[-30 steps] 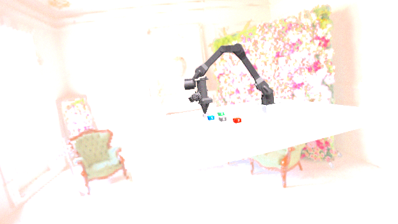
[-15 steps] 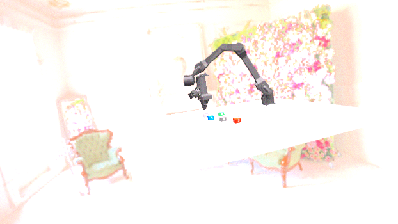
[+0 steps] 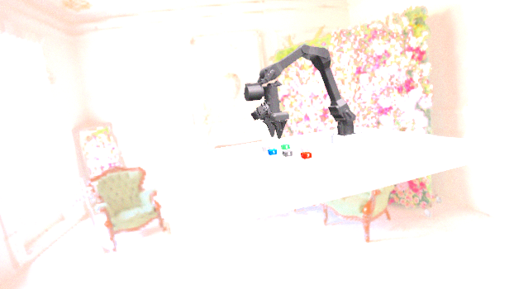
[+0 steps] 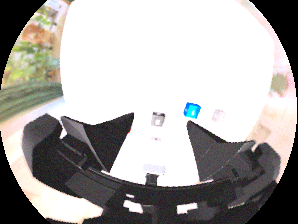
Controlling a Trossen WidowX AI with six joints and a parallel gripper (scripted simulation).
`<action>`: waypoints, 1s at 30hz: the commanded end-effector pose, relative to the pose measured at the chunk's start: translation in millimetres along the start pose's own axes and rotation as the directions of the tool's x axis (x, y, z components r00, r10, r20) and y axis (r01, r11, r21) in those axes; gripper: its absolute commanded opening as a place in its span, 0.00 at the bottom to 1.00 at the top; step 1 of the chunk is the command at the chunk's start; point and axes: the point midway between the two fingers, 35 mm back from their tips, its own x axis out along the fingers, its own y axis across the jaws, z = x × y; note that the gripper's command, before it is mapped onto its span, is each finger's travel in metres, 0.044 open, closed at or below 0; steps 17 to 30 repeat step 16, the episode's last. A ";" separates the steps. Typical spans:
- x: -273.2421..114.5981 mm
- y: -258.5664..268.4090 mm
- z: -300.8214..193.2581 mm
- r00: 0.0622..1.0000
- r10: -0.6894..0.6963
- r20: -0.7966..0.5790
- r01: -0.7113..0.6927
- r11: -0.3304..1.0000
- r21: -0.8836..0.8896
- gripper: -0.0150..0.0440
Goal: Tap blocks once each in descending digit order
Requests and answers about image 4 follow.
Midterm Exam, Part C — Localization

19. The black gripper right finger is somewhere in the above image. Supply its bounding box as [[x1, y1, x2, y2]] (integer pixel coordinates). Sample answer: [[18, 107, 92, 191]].
[[186, 120, 257, 183]]

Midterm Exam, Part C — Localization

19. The cyan block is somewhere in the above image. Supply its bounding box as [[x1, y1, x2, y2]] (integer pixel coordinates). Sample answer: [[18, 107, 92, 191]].
[[184, 101, 201, 119]]

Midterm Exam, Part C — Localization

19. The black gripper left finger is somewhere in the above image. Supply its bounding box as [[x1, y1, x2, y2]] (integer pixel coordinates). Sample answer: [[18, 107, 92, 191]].
[[60, 112, 136, 173]]

